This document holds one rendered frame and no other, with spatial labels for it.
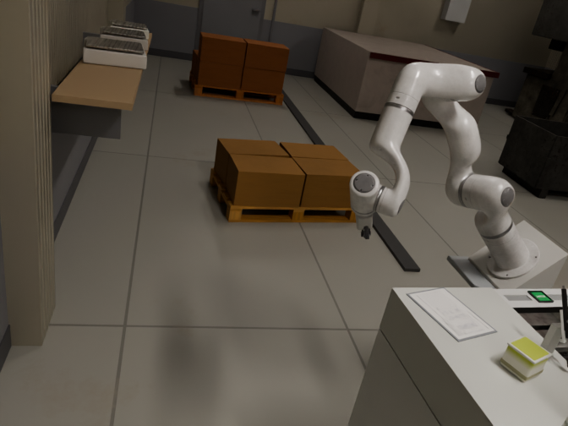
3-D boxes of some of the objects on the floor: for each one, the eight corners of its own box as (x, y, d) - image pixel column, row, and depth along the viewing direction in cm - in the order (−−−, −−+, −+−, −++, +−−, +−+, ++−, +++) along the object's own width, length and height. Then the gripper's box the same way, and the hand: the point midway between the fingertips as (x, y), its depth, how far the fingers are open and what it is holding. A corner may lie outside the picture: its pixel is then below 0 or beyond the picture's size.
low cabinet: (411, 94, 997) (425, 44, 957) (477, 134, 777) (499, 73, 737) (313, 79, 947) (323, 27, 906) (354, 119, 727) (370, 51, 686)
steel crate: (609, 206, 570) (639, 148, 540) (533, 199, 545) (559, 138, 515) (559, 177, 644) (583, 124, 614) (490, 170, 619) (511, 114, 588)
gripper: (379, 228, 151) (378, 246, 167) (373, 176, 157) (372, 198, 173) (355, 231, 152) (355, 248, 168) (349, 179, 158) (350, 200, 174)
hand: (363, 221), depth 170 cm, fingers open, 8 cm apart
